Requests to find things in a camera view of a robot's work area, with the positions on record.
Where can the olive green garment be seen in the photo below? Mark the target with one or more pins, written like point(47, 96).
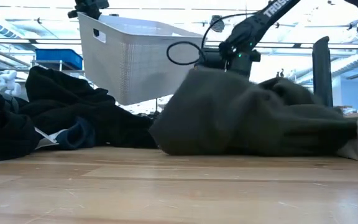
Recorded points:
point(228, 118)

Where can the white woven plastic basket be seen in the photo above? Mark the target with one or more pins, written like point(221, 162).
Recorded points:
point(135, 62)

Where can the black garment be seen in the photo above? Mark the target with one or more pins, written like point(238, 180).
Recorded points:
point(73, 102)
point(2, 130)

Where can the navy blue garment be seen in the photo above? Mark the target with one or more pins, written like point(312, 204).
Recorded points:
point(76, 133)

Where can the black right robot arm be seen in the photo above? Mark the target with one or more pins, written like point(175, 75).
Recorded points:
point(259, 21)

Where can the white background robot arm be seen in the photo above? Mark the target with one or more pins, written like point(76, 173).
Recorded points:
point(8, 82)

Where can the grey round ceiling fixture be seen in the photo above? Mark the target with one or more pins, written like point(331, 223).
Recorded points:
point(217, 23)

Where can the blue storage bin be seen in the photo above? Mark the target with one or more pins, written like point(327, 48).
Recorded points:
point(57, 57)

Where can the background wooden table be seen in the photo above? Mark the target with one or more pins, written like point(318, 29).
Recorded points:
point(353, 113)

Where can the dark grey post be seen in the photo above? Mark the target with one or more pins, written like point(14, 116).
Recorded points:
point(322, 71)

